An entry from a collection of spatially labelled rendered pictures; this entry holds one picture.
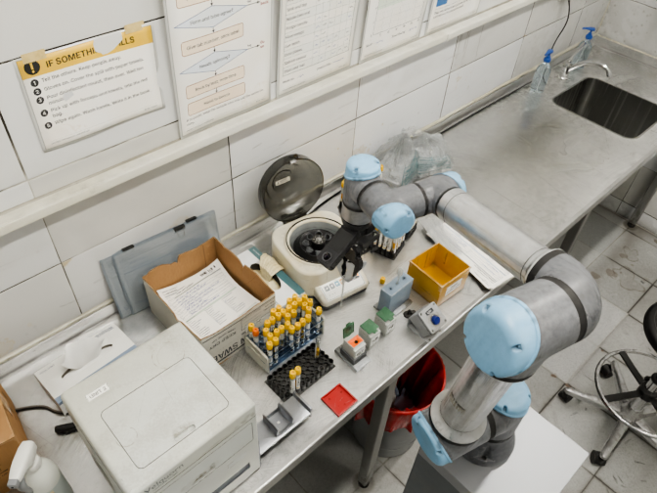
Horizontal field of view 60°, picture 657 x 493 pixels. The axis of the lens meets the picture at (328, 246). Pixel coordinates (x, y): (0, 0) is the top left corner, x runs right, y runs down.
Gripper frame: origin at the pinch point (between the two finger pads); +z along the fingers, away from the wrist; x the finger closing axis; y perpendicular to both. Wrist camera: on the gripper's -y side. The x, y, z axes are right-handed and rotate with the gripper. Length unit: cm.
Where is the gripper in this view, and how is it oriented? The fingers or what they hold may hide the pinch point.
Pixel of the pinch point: (344, 278)
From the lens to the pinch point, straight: 143.2
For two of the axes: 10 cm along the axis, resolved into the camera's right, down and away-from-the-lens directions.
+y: 7.3, -4.6, 5.1
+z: -0.5, 7.0, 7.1
